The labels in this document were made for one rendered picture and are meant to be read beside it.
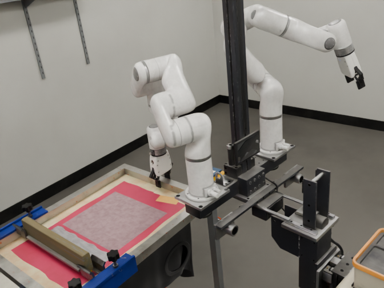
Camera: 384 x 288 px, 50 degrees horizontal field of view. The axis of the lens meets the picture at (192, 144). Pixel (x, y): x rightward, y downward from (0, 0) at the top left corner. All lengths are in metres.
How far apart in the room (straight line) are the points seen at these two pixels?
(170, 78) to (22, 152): 2.54
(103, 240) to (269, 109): 0.85
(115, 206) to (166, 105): 0.67
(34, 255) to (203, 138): 0.81
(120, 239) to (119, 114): 2.81
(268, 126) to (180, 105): 0.48
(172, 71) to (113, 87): 2.84
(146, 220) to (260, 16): 0.93
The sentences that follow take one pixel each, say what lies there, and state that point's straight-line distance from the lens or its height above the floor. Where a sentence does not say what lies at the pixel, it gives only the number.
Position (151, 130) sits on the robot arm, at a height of 1.26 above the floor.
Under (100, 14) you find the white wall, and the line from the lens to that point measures 4.16.
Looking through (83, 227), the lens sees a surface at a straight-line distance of 1.84.
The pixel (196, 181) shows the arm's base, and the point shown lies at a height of 1.21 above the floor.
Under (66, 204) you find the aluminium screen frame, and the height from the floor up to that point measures 0.98.
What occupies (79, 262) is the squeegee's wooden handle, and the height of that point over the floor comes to 1.02.
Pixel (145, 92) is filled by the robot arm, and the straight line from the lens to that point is 1.64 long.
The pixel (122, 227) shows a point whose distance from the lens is 1.77.
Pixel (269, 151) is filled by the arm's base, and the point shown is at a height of 1.15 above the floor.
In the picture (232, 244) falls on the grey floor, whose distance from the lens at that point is 3.10.
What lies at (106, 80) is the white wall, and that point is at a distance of 4.23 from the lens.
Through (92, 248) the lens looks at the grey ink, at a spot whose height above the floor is 0.96.
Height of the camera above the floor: 1.97
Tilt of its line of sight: 26 degrees down
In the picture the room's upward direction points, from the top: 7 degrees counter-clockwise
